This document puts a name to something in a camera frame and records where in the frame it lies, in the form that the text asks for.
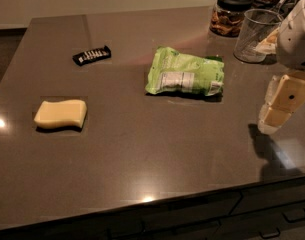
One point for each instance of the green rice chip bag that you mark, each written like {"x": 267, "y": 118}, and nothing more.
{"x": 172, "y": 71}

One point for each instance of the glass jar with black lid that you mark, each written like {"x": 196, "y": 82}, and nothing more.
{"x": 227, "y": 16}

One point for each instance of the yellow sponge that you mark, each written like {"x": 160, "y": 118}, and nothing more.
{"x": 68, "y": 113}

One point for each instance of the dark cabinet drawers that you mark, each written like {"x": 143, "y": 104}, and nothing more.
{"x": 259, "y": 211}

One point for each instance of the clear plastic measuring cup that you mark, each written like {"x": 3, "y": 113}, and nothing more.
{"x": 256, "y": 26}

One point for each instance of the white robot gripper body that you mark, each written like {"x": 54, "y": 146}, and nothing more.
{"x": 296, "y": 40}

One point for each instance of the black snack bar wrapper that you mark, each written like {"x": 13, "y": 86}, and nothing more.
{"x": 92, "y": 56}

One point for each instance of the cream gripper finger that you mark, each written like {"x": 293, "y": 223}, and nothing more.
{"x": 270, "y": 120}
{"x": 290, "y": 94}

